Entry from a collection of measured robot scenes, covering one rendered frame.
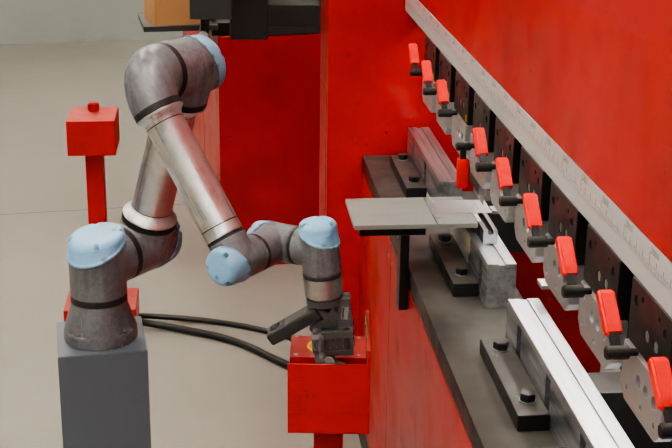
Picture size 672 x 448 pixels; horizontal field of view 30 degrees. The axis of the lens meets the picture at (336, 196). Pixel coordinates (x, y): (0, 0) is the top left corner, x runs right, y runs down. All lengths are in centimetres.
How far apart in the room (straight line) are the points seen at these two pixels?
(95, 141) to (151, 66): 190
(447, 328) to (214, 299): 245
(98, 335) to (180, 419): 140
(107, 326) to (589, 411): 106
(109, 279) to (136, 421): 31
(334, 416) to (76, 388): 53
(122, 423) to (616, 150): 135
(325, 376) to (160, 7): 258
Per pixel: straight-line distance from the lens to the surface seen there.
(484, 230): 262
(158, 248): 265
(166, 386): 417
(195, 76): 244
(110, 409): 265
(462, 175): 254
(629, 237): 165
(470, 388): 223
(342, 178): 357
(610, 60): 172
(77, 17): 967
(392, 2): 347
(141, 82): 237
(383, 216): 268
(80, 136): 426
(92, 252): 255
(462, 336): 242
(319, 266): 237
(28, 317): 476
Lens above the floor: 188
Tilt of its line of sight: 18 degrees down
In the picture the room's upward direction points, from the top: 1 degrees clockwise
